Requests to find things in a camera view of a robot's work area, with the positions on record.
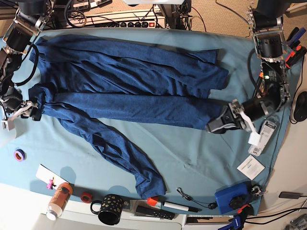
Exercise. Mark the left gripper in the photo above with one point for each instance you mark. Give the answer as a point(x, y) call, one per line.
point(239, 116)

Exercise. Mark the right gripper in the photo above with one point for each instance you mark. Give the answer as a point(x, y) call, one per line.
point(12, 103)

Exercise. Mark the dark blue t-shirt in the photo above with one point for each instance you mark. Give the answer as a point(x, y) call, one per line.
point(86, 78)

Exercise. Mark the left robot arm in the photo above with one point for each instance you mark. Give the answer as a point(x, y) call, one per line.
point(266, 69)

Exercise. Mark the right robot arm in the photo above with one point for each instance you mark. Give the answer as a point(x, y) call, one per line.
point(30, 19)

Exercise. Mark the translucent plastic cup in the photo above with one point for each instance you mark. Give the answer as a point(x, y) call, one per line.
point(6, 136)

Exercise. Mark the clear blister pack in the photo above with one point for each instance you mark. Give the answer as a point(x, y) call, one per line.
point(269, 126)

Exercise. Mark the purple tape roll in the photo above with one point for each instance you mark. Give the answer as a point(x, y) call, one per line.
point(19, 155)

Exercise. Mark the white paper card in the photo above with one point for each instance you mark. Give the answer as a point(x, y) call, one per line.
point(251, 167)

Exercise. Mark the teal table cloth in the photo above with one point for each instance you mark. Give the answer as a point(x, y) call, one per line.
point(197, 161)

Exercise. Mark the white paper strip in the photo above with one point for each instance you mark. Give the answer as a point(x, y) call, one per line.
point(47, 176)

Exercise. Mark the black computer mouse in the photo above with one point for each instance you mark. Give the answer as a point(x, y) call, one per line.
point(300, 112)

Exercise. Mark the pink small clip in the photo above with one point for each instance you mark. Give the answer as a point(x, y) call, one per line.
point(51, 184)

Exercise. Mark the blue box with knob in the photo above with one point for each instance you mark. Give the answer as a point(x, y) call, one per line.
point(233, 198)

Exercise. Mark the orange plastic bottle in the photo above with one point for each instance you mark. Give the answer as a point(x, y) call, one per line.
point(59, 201)

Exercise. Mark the orange black bar clamp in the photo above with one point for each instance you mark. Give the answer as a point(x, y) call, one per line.
point(295, 55)

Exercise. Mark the black adapter block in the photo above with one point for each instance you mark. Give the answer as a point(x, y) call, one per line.
point(289, 195)

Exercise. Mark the red tape roll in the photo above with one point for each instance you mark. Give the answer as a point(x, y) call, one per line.
point(86, 197)

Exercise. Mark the white black marker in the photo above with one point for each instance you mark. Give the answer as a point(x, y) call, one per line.
point(180, 207)

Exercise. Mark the blue orange bottom clamp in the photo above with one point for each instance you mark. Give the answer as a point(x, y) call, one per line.
point(238, 221)

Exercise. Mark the blue spring clamp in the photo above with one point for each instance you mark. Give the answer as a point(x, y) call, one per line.
point(295, 35)

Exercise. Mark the red cube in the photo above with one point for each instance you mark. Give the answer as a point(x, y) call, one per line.
point(152, 201)

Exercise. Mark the black mug yellow dots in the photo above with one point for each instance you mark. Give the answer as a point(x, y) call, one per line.
point(110, 209)

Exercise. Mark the black remote control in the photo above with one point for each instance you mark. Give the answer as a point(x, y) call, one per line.
point(157, 213)

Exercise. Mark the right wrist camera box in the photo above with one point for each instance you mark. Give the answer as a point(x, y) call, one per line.
point(7, 124)

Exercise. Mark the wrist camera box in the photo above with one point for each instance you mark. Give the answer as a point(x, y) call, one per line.
point(254, 138)
point(7, 124)

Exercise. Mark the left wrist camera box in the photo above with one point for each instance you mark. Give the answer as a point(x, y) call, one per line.
point(254, 138)

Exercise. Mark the carabiner with black lanyard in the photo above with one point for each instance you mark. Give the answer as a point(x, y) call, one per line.
point(210, 206)

